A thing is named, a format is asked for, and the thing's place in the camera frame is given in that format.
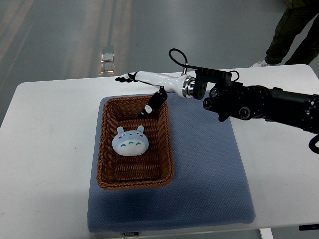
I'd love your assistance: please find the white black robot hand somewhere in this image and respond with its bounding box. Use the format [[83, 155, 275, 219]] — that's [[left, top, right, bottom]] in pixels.
[[116, 71, 195, 118]]

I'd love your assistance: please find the blue plush toy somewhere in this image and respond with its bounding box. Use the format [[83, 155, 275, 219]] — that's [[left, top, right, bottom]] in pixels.
[[112, 125, 149, 156]]

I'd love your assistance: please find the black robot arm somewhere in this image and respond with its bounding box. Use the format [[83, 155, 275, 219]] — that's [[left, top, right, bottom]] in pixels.
[[182, 68, 319, 134]]

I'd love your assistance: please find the brown wicker basket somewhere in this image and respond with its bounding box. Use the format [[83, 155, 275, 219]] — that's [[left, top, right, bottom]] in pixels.
[[96, 96, 174, 190]]

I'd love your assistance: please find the white shoe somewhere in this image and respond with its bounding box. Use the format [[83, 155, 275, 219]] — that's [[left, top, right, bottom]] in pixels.
[[251, 59, 275, 67]]

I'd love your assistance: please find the metal floor plate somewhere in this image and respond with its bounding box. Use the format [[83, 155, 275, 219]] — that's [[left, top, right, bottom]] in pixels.
[[100, 62, 115, 74], [101, 53, 114, 62]]

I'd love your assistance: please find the blue padded mat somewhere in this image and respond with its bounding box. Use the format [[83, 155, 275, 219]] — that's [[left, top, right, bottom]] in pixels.
[[87, 93, 255, 233]]

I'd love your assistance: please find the person in green trousers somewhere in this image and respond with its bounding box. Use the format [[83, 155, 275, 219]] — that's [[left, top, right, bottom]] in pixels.
[[265, 0, 319, 65]]

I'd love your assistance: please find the white table leg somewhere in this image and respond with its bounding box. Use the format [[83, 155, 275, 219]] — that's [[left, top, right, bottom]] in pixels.
[[259, 228, 274, 239]]

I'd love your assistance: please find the black table control panel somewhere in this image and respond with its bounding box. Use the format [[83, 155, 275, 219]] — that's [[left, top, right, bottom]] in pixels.
[[299, 224, 319, 231]]

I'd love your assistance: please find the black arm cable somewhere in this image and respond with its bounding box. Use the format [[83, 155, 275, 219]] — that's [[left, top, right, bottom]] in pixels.
[[168, 48, 240, 82]]

